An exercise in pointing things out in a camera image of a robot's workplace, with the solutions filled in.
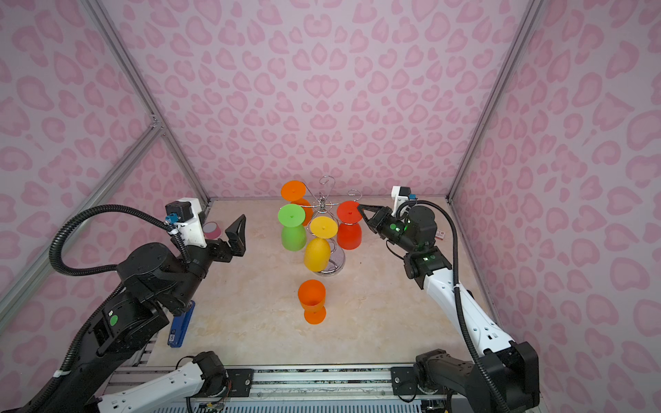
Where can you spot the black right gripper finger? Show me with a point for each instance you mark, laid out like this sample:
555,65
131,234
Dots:
374,223
364,210

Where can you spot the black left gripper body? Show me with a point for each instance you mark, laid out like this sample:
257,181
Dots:
218,252

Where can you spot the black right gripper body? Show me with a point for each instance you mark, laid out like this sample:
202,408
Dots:
394,230

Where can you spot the red wine glass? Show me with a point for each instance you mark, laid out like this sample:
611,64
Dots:
349,235

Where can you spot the yellow wine glass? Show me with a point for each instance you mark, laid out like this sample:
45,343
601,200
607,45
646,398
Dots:
318,251

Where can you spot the orange wine glass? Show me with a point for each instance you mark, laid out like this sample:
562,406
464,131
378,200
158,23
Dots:
294,192
311,295

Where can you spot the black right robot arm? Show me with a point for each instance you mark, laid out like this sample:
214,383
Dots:
454,310

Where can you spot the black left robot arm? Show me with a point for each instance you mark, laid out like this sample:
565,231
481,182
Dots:
154,285

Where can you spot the green wine glass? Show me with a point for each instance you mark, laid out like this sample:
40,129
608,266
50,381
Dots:
292,217

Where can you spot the pink tape roll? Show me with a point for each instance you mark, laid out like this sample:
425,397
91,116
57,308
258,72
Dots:
211,230

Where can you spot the blue stapler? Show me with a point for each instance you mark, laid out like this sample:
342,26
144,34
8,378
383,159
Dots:
179,327

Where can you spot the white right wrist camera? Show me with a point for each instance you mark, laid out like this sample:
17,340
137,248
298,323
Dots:
400,195

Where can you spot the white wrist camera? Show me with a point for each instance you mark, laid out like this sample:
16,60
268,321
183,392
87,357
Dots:
185,215
400,195

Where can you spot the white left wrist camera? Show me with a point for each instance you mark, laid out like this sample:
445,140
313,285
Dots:
185,215

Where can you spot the chrome wire wine glass rack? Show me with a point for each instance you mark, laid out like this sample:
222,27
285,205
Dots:
322,208

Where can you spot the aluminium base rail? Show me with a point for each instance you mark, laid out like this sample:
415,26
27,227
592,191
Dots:
320,387

